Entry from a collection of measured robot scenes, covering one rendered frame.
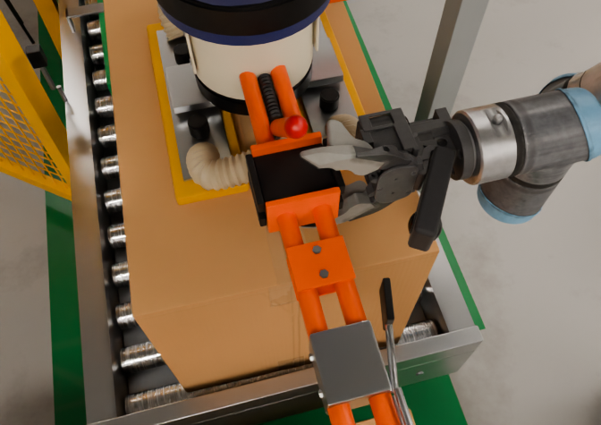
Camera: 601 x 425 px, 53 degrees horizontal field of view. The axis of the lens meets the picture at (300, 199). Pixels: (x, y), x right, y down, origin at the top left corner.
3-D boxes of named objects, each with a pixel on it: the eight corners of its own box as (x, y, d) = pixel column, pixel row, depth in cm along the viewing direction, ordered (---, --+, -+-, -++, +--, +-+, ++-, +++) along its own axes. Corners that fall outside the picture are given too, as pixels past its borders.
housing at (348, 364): (305, 348, 61) (305, 334, 57) (368, 332, 62) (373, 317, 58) (323, 417, 58) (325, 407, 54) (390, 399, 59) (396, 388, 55)
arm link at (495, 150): (501, 192, 73) (527, 145, 65) (463, 200, 72) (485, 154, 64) (472, 134, 77) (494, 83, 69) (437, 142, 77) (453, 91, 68)
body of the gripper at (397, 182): (348, 154, 75) (438, 135, 76) (368, 212, 71) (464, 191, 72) (352, 114, 68) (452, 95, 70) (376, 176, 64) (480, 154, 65)
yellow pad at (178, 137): (148, 33, 98) (140, 9, 94) (208, 22, 100) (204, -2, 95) (178, 207, 82) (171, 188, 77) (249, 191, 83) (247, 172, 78)
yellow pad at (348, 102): (261, 12, 101) (259, -12, 96) (318, 3, 102) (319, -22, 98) (313, 178, 84) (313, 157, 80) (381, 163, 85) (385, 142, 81)
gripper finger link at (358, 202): (304, 200, 78) (363, 165, 75) (317, 239, 75) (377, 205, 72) (291, 193, 76) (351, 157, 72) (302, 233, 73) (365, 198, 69)
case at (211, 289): (151, 132, 138) (101, -9, 103) (320, 101, 142) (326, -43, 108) (186, 393, 108) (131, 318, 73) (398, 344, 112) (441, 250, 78)
